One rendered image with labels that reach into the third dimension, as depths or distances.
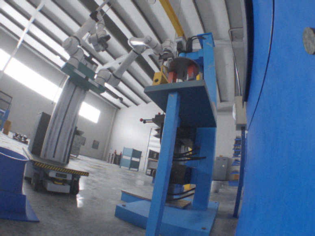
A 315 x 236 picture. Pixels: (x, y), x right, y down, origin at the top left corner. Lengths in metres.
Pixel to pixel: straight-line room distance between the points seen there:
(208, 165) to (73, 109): 1.76
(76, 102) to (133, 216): 1.50
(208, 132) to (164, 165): 1.02
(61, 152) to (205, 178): 1.70
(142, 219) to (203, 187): 0.75
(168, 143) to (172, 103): 0.24
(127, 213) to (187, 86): 1.11
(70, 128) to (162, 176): 1.39
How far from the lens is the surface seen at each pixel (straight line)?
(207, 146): 1.67
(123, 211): 1.37
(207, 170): 1.64
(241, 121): 1.92
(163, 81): 1.15
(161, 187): 0.78
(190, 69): 2.24
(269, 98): 0.30
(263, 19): 0.29
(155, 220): 0.83
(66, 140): 1.87
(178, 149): 1.81
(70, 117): 1.94
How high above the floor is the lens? 0.55
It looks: 19 degrees up
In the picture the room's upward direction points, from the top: 10 degrees clockwise
